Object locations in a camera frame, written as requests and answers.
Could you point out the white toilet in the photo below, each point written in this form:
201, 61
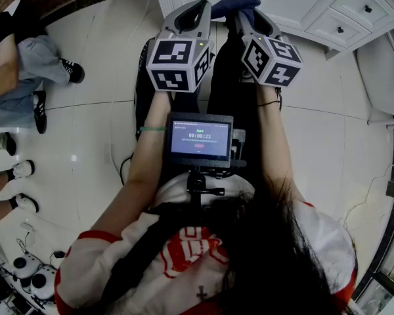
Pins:
387, 77

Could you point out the person's right forearm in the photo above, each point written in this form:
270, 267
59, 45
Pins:
274, 136

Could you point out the black drawer knob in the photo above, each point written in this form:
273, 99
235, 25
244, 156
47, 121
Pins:
367, 9
340, 30

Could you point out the dark blue cloth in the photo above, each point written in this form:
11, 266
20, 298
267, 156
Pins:
239, 0

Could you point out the person's white and red shirt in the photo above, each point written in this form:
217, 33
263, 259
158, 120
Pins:
141, 251

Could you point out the white round device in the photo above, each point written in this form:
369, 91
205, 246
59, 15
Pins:
43, 282
26, 266

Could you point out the black chest-mounted monitor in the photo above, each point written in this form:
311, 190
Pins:
200, 139

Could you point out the black power adapter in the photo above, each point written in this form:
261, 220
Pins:
58, 254

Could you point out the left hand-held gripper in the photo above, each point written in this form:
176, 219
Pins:
174, 54

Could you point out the person's left forearm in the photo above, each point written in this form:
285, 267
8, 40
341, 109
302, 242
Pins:
144, 162

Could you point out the person's right leg black trousers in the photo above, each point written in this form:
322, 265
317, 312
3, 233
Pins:
230, 94

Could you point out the black monitor mount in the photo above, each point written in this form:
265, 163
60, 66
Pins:
197, 185

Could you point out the metal pipe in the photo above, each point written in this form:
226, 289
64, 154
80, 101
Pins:
387, 122

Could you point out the white ceramic basin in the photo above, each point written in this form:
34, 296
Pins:
13, 7

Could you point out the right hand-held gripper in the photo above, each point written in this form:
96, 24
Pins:
272, 57

